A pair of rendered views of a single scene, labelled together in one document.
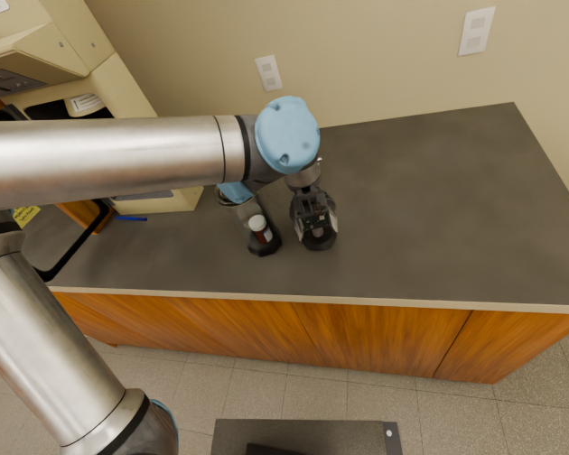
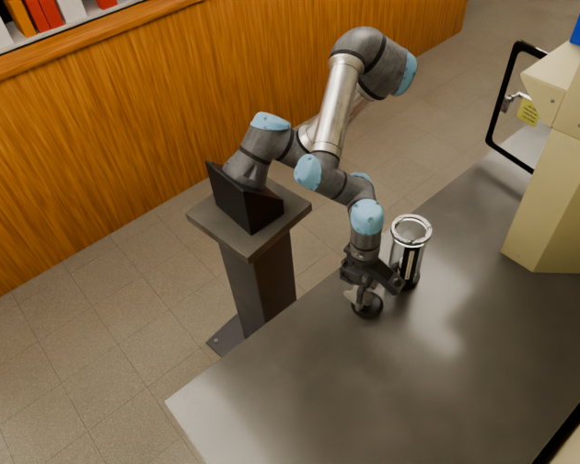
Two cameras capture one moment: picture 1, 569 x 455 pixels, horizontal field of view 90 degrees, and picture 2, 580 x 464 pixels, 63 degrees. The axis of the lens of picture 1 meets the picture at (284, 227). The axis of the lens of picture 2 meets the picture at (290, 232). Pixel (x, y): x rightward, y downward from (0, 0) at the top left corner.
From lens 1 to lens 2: 1.18 m
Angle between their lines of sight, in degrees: 69
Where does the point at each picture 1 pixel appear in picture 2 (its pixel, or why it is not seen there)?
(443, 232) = (292, 378)
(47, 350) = not seen: hidden behind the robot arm
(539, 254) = (224, 405)
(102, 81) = (551, 138)
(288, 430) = (279, 225)
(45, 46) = (539, 91)
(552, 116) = not seen: outside the picture
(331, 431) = (262, 238)
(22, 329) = not seen: hidden behind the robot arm
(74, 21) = not seen: outside the picture
